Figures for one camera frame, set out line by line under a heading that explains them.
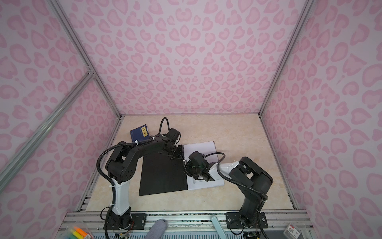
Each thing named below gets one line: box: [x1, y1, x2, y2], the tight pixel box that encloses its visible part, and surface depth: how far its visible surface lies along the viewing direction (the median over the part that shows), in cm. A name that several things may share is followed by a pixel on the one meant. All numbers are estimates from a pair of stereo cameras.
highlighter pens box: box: [64, 226, 95, 239], surface depth 71 cm
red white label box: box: [283, 222, 302, 239], surface depth 70 cm
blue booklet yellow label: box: [129, 123, 150, 143], surface depth 109 cm
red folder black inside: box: [138, 151, 189, 197], surface depth 87 cm
